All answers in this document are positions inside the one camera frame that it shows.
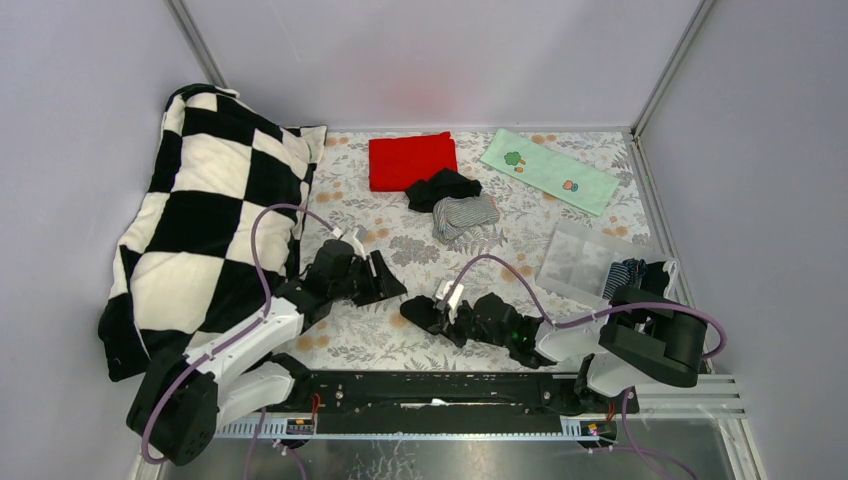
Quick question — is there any red folded cloth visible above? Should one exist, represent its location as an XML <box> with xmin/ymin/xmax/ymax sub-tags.
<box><xmin>368</xmin><ymin>131</ymin><xmax>457</xmax><ymax>192</ymax></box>

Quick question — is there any black crumpled garment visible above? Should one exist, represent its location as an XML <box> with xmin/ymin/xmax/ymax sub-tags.
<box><xmin>405</xmin><ymin>168</ymin><xmax>482</xmax><ymax>213</ymax></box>

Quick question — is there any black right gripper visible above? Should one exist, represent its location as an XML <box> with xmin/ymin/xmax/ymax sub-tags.
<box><xmin>429</xmin><ymin>299</ymin><xmax>512</xmax><ymax>349</ymax></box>

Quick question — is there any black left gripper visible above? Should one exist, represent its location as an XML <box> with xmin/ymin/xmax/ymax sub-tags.
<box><xmin>330</xmin><ymin>251</ymin><xmax>408</xmax><ymax>308</ymax></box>

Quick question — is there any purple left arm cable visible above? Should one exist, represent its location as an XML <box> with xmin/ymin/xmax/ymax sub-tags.
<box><xmin>140</xmin><ymin>203</ymin><xmax>346</xmax><ymax>480</ymax></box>

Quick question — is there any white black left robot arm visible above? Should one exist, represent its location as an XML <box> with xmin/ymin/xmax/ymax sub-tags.
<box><xmin>126</xmin><ymin>240</ymin><xmax>407</xmax><ymax>466</ymax></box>

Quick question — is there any floral table cloth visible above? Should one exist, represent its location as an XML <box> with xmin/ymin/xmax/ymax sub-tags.
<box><xmin>284</xmin><ymin>130</ymin><xmax>655</xmax><ymax>371</ymax></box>

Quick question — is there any aluminium frame rail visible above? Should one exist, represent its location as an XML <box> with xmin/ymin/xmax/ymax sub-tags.
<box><xmin>129</xmin><ymin>370</ymin><xmax>770</xmax><ymax>480</ymax></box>

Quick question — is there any grey striped underwear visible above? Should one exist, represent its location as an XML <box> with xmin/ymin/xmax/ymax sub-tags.
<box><xmin>432</xmin><ymin>194</ymin><xmax>500</xmax><ymax>244</ymax></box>

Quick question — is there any black underwear beige waistband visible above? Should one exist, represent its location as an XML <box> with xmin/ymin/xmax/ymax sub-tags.
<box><xmin>400</xmin><ymin>295</ymin><xmax>447</xmax><ymax>335</ymax></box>

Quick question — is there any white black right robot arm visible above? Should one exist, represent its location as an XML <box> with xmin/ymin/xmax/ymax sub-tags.
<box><xmin>421</xmin><ymin>287</ymin><xmax>710</xmax><ymax>412</ymax></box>

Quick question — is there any mint green printed cloth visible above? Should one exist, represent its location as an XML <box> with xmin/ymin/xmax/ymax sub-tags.
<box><xmin>480</xmin><ymin>129</ymin><xmax>620</xmax><ymax>216</ymax></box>

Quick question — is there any clear plastic organizer box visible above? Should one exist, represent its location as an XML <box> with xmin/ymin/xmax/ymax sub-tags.
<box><xmin>536</xmin><ymin>220</ymin><xmax>679</xmax><ymax>308</ymax></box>

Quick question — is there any black rolled underwear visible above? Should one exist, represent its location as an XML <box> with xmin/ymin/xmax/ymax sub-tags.
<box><xmin>640</xmin><ymin>262</ymin><xmax>671</xmax><ymax>297</ymax></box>

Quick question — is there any black white checkered blanket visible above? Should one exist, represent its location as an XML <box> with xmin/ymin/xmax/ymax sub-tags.
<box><xmin>97</xmin><ymin>83</ymin><xmax>327</xmax><ymax>382</ymax></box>

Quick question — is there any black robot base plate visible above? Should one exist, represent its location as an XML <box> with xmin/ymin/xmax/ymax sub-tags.
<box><xmin>267</xmin><ymin>370</ymin><xmax>638</xmax><ymax>416</ymax></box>

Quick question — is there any navy striped rolled underwear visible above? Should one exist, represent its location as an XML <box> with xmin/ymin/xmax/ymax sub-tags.
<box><xmin>602</xmin><ymin>258</ymin><xmax>647</xmax><ymax>300</ymax></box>

